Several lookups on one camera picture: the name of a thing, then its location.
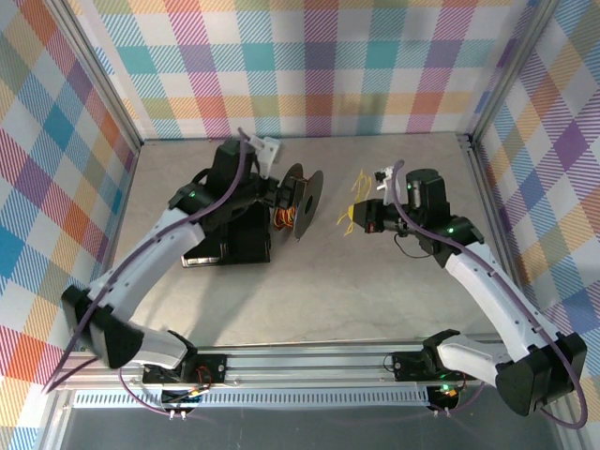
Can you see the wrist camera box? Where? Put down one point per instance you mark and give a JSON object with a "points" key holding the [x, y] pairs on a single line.
{"points": [[271, 149], [385, 180]]}

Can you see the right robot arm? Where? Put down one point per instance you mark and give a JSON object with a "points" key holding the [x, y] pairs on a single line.
{"points": [[497, 300]]}

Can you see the aluminium table side rail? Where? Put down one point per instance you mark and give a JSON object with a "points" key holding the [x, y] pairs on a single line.
{"points": [[487, 187]]}

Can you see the aluminium mounting rail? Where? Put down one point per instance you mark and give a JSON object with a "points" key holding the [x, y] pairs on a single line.
{"points": [[304, 365]]}

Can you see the black divided box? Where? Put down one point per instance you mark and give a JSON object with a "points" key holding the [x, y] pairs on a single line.
{"points": [[248, 244]]}

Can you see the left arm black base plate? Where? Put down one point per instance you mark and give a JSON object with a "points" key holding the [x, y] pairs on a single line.
{"points": [[213, 368]]}

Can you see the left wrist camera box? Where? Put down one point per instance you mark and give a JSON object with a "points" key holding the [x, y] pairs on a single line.
{"points": [[271, 149]]}

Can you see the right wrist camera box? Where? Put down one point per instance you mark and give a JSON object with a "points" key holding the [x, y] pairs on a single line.
{"points": [[385, 180]]}

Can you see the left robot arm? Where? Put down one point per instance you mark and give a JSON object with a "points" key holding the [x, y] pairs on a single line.
{"points": [[140, 267]]}

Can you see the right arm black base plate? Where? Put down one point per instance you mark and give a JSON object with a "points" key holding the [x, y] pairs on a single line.
{"points": [[405, 365]]}

